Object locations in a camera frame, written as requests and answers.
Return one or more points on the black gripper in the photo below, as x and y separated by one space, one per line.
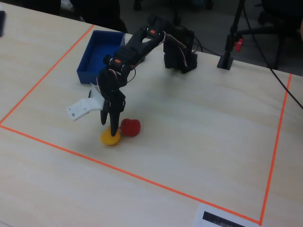
115 102

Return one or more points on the yellow rubber duck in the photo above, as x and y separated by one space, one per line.
106 139

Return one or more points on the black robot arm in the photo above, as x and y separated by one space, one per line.
139 47

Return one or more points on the red rubber duck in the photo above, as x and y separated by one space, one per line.
131 127

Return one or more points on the blue plastic box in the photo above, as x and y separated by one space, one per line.
99 47

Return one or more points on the orange tape strip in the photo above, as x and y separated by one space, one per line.
47 73
151 182
277 142

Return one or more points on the person in dark clothes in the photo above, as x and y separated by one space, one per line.
99 11

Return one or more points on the white paper with black bar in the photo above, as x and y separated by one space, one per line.
200 221

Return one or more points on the dark flat object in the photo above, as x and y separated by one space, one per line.
2 23

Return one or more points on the red clamp knob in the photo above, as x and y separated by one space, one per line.
239 45

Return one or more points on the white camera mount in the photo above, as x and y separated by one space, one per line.
82 107

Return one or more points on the black camera stand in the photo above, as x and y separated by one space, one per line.
225 62

